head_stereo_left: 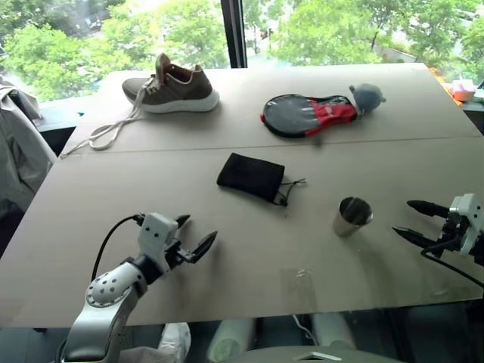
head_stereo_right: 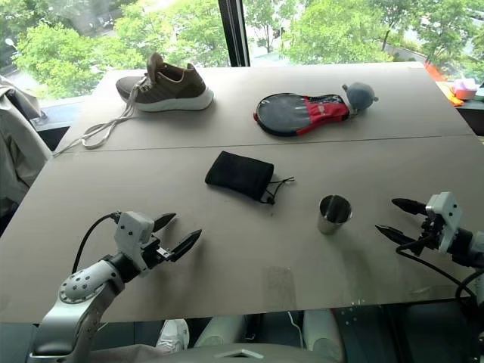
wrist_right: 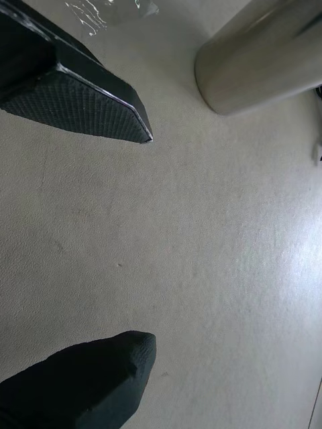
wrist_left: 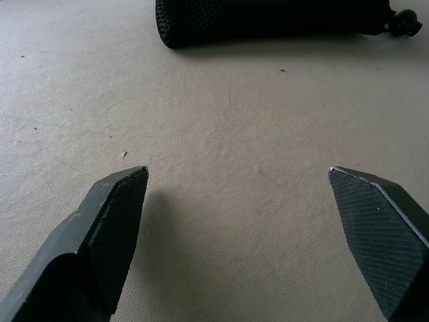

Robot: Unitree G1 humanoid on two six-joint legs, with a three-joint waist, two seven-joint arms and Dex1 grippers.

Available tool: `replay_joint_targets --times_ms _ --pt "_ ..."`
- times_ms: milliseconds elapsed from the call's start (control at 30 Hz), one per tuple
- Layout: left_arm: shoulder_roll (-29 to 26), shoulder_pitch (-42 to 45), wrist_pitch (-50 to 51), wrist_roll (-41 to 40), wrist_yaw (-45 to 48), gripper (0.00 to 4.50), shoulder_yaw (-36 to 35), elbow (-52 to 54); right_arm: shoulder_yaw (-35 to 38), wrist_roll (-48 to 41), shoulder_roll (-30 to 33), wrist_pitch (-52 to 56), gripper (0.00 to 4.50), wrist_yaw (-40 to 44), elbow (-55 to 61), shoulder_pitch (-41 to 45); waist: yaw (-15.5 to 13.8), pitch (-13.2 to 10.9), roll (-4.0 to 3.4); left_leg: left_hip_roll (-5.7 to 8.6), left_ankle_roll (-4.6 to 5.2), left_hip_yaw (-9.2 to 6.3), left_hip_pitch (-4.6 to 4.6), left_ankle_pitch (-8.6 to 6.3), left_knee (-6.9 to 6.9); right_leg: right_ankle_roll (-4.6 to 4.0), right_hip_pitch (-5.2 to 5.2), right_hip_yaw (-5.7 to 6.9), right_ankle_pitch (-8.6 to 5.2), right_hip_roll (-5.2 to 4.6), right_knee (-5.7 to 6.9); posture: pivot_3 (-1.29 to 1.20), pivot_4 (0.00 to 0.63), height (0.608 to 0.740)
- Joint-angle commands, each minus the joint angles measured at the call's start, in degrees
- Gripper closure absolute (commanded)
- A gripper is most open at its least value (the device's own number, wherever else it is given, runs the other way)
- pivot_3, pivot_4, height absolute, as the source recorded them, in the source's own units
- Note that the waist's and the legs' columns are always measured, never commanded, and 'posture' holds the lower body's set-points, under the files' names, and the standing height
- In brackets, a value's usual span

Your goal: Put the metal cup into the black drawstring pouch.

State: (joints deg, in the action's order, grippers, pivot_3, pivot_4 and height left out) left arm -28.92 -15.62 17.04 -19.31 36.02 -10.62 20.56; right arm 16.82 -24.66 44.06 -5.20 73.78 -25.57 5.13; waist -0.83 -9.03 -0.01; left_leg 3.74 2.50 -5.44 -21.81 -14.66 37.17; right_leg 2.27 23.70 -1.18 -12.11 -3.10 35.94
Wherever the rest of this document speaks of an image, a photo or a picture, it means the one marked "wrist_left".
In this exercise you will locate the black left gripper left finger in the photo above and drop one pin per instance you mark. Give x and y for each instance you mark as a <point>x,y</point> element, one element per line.
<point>90,241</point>

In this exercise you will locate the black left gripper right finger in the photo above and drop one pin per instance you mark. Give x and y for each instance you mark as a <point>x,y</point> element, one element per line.
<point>378,234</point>

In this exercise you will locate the black mesh pouch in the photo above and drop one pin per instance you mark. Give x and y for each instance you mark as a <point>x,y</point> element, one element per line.
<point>268,20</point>

